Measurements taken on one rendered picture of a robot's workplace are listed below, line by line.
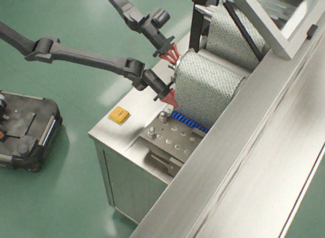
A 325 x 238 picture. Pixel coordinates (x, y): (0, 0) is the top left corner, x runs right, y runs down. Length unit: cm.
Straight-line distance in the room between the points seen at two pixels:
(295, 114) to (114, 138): 84
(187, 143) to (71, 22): 250
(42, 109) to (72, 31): 116
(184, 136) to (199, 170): 79
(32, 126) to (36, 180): 38
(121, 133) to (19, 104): 125
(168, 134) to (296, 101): 57
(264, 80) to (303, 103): 31
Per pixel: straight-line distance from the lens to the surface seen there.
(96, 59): 147
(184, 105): 148
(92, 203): 246
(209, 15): 151
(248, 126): 75
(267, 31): 89
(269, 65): 88
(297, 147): 103
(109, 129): 164
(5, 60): 346
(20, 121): 260
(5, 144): 255
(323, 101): 117
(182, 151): 142
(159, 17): 142
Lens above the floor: 224
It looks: 54 degrees down
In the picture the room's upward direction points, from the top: 3 degrees clockwise
